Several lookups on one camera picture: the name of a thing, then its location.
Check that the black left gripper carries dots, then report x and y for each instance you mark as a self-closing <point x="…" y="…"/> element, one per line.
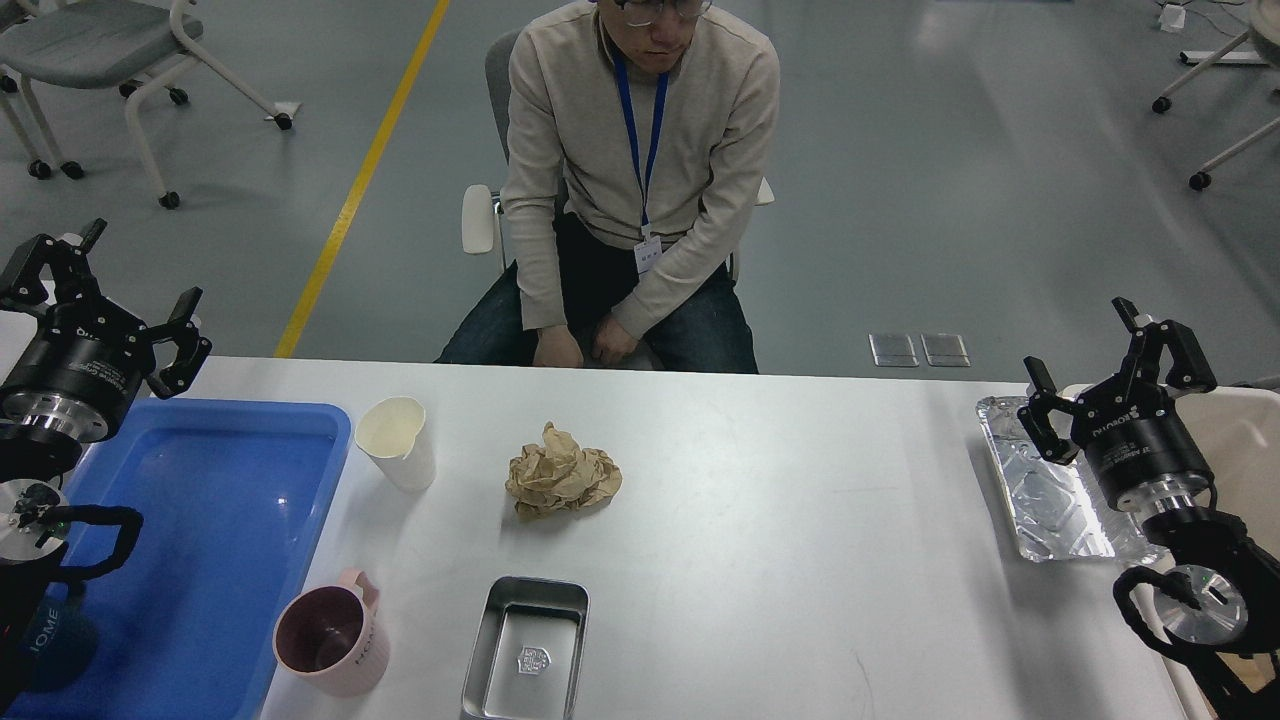
<point x="77" y="376"/>

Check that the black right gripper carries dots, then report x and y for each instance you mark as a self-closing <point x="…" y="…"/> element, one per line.
<point x="1127" y="427"/>

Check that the pink HOME mug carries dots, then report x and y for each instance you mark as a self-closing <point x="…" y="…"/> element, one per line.
<point x="333" y="637"/>

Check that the stainless steel rectangular tray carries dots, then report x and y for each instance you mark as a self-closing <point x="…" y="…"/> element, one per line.
<point x="527" y="652"/>

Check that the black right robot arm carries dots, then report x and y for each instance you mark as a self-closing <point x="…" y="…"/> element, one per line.
<point x="1220" y="597"/>

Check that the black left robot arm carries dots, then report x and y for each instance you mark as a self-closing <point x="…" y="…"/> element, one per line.
<point x="47" y="539"/>

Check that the white side table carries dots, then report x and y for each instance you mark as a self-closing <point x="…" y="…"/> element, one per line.
<point x="19" y="327"/>

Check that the beige plastic bin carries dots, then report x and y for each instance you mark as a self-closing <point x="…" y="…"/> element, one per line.
<point x="1236" y="431"/>

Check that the aluminium foil tray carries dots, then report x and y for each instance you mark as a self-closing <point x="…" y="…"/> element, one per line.
<point x="1057" y="512"/>

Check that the right metal floor plate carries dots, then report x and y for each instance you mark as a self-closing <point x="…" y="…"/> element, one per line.
<point x="945" y="349"/>

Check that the metal floor plate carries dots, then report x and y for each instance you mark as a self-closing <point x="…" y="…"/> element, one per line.
<point x="945" y="349"/>
<point x="893" y="350"/>

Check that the blue plastic tray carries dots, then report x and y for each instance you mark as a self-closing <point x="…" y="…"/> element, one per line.
<point x="233" y="496"/>

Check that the left metal floor plate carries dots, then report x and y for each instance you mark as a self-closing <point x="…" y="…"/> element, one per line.
<point x="893" y="350"/>

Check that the grey wheeled chair left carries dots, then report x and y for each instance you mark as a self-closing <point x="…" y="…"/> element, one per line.
<point x="104" y="44"/>

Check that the white paper cup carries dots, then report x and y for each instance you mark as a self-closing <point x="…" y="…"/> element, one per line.
<point x="394" y="435"/>

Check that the dark blue HOME mug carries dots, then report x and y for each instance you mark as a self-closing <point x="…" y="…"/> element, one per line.
<point x="60" y="642"/>

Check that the white power adapter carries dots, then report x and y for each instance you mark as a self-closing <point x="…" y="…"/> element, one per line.
<point x="1172" y="17"/>

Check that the crumpled brown paper ball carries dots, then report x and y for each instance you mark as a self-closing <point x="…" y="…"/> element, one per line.
<point x="559" y="474"/>

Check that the seated man in beige sweater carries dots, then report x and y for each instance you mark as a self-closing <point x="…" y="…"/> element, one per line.
<point x="638" y="133"/>

